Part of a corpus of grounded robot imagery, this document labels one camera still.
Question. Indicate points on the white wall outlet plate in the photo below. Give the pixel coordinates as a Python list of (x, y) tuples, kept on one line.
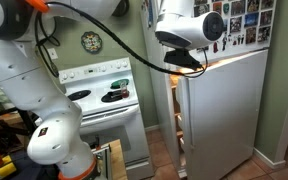
[(53, 54)]

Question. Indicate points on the white stove knob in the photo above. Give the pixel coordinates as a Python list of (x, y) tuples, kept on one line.
[(103, 68), (64, 76), (72, 75), (118, 65), (125, 63)]

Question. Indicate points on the white freezer door with magnets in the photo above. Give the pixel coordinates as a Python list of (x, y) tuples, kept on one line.
[(250, 46)]

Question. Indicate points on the dark face photo magnet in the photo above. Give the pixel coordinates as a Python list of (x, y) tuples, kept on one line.
[(201, 10)]

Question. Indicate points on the green shield magnet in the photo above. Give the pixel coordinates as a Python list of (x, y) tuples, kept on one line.
[(226, 8)]

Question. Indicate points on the large white fridge door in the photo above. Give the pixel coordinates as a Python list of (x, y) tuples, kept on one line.
[(224, 116)]

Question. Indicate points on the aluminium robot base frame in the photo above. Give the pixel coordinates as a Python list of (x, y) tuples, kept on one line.
[(102, 163)]

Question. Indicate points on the green pan lid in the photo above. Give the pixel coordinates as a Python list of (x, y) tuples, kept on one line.
[(119, 83)]

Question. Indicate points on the black tripod stand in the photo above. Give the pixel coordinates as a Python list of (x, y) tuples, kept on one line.
[(24, 121)]

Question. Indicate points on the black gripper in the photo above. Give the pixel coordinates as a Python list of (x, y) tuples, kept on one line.
[(180, 59)]

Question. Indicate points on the white fridge body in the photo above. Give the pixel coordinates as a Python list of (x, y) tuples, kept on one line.
[(160, 100)]

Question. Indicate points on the wooden table board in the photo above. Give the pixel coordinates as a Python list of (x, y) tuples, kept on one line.
[(118, 160)]

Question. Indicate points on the white electric stove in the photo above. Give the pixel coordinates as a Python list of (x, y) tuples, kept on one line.
[(117, 133)]

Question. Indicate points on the black coil burner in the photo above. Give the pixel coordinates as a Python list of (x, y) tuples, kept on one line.
[(110, 97), (79, 95)]

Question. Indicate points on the blue photo magnet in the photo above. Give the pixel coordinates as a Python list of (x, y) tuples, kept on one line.
[(251, 20)]

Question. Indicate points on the yellow emergency stop box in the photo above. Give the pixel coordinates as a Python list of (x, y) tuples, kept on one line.
[(4, 168)]

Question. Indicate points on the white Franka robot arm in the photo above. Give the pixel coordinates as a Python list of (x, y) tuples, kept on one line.
[(34, 83)]

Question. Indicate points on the red rectangular magnet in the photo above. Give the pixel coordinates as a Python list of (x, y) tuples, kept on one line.
[(217, 7)]

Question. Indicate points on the wooden side table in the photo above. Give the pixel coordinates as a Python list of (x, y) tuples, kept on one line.
[(0, 118)]

